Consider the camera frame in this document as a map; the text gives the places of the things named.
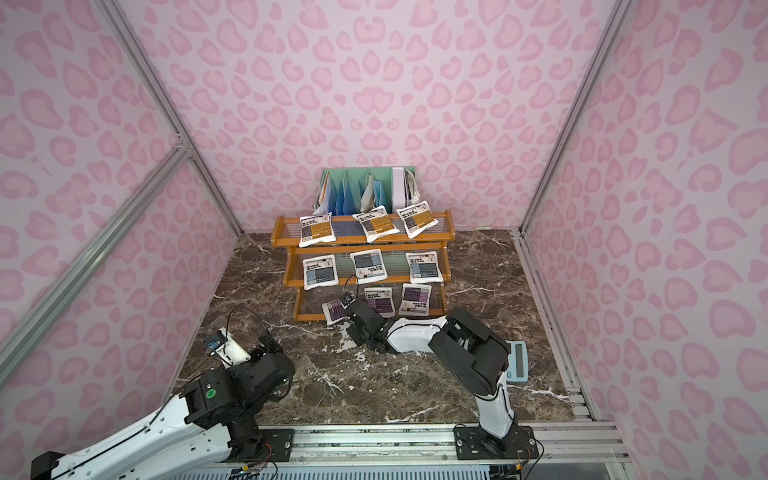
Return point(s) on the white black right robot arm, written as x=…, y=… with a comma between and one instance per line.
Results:
x=466, y=347

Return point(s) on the blue coffee bag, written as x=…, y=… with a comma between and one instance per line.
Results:
x=319, y=272
x=369, y=266
x=424, y=267

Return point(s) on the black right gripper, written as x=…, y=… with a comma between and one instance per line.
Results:
x=355, y=312

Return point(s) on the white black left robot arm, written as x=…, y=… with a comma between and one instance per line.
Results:
x=211, y=420

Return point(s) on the green file organizer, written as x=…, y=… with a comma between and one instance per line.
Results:
x=348, y=191

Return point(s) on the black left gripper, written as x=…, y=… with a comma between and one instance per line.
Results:
x=274, y=350

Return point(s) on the plain white bag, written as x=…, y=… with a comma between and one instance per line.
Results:
x=334, y=312

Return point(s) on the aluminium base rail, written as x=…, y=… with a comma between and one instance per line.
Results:
x=570, y=450

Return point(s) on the yellow coffee bag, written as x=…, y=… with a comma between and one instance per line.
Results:
x=316, y=229
x=376, y=224
x=417, y=218

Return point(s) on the white binder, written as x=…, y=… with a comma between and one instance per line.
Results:
x=398, y=188

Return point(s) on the light blue calculator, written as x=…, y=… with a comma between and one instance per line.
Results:
x=518, y=363

